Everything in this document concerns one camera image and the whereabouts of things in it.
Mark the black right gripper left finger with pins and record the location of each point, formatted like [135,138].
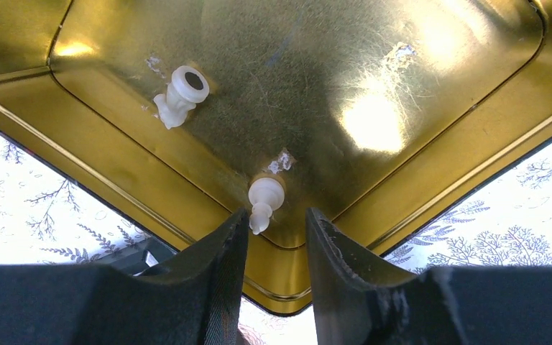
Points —
[192,298]

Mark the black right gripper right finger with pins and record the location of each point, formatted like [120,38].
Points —
[361,298]

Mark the fourteenth white chess piece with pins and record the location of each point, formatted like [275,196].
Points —
[266,195]

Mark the gold metal tin box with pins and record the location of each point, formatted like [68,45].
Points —
[379,113]

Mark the white knight chess piece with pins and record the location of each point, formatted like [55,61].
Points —
[187,88]

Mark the floral white table mat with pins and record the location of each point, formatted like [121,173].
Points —
[48,219]

